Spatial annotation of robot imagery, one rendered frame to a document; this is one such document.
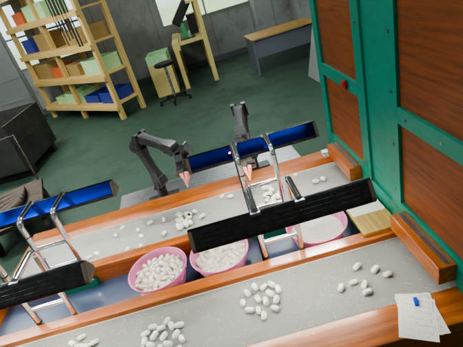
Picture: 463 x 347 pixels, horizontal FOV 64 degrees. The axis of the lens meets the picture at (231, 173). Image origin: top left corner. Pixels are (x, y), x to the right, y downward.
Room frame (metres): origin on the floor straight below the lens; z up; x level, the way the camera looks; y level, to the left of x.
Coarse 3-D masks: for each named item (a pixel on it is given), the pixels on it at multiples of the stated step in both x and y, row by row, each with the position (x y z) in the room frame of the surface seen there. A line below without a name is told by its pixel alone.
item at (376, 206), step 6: (366, 204) 1.27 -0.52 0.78; (372, 204) 1.26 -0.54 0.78; (378, 204) 1.24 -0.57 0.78; (348, 210) 1.27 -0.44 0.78; (354, 210) 1.25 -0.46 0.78; (360, 210) 1.24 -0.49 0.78; (366, 210) 1.23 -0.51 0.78; (372, 210) 1.22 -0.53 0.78; (378, 210) 1.21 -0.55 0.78; (354, 216) 1.22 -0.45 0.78
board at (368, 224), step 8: (384, 208) 1.21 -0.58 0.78; (352, 216) 1.22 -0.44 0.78; (360, 216) 1.21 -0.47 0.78; (368, 216) 1.19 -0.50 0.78; (376, 216) 1.18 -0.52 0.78; (384, 216) 1.16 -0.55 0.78; (360, 224) 1.16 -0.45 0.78; (368, 224) 1.14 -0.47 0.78; (376, 224) 1.13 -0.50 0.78; (384, 224) 1.12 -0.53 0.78; (368, 232) 1.10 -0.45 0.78; (376, 232) 1.10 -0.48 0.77
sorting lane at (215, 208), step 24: (312, 168) 1.75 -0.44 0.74; (336, 168) 1.68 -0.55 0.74; (240, 192) 1.72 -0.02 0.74; (264, 192) 1.66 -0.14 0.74; (312, 192) 1.53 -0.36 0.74; (168, 216) 1.70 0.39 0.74; (192, 216) 1.63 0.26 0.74; (216, 216) 1.57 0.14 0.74; (72, 240) 1.74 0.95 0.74; (96, 240) 1.67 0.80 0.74; (120, 240) 1.61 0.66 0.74; (144, 240) 1.55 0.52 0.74
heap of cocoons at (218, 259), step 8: (240, 240) 1.33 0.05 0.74; (216, 248) 1.33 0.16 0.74; (224, 248) 1.30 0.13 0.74; (232, 248) 1.30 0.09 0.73; (240, 248) 1.29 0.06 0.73; (200, 256) 1.30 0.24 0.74; (208, 256) 1.29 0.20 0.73; (216, 256) 1.27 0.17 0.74; (224, 256) 1.26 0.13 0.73; (232, 256) 1.24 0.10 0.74; (240, 256) 1.22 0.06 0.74; (200, 264) 1.25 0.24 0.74; (208, 264) 1.24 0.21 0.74; (216, 264) 1.21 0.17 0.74; (224, 264) 1.22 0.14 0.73; (232, 264) 1.19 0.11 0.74
